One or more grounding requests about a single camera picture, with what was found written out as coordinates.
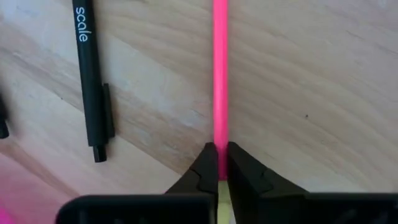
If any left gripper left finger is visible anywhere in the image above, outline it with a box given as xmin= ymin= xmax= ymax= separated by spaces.
xmin=165 ymin=142 xmax=219 ymax=196

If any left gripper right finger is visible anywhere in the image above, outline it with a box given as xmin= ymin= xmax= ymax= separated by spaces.
xmin=226 ymin=141 xmax=310 ymax=224

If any pink pencil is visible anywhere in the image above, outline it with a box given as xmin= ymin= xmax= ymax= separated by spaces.
xmin=212 ymin=0 xmax=233 ymax=224

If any black pen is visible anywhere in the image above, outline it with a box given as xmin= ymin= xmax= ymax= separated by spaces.
xmin=72 ymin=0 xmax=116 ymax=164
xmin=0 ymin=91 xmax=10 ymax=140

